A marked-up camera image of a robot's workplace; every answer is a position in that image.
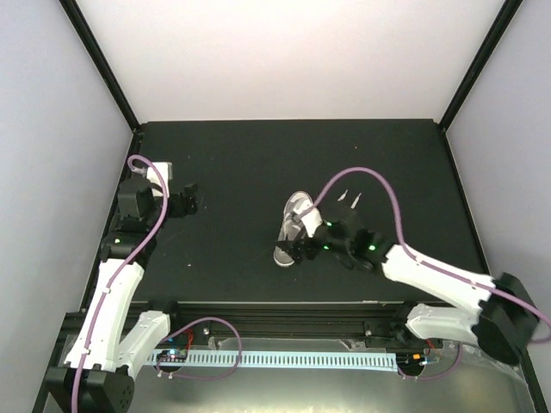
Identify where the light blue slotted cable duct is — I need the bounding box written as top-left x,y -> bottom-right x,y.
146,349 -> 398,373

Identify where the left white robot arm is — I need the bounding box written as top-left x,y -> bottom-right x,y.
45,176 -> 197,412

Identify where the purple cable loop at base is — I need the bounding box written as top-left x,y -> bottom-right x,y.
153,316 -> 243,382

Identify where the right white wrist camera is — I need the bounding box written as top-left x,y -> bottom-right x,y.
298,206 -> 324,237

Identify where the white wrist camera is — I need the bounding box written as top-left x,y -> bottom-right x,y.
128,162 -> 173,182
298,206 -> 324,237

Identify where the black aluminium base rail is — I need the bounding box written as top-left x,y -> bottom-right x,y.
128,300 -> 414,345

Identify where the white shoelace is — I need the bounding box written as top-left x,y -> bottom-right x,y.
337,189 -> 362,210

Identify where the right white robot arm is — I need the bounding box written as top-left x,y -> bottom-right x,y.
275,202 -> 541,366

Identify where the left black frame post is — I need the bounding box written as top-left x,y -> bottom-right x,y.
59,0 -> 140,133

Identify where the right black frame post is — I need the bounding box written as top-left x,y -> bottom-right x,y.
438,0 -> 523,133

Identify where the black frame post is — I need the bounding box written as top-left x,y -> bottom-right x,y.
438,0 -> 523,133
59,0 -> 140,133

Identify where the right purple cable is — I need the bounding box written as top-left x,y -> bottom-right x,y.
307,166 -> 551,343

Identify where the right small circuit board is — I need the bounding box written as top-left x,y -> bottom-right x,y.
396,353 -> 440,367

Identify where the grey canvas sneaker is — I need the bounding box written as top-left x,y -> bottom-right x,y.
273,191 -> 313,268

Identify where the small green circuit board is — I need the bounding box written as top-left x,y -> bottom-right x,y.
156,348 -> 188,363

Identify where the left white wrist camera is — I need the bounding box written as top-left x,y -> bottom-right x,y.
128,162 -> 173,182

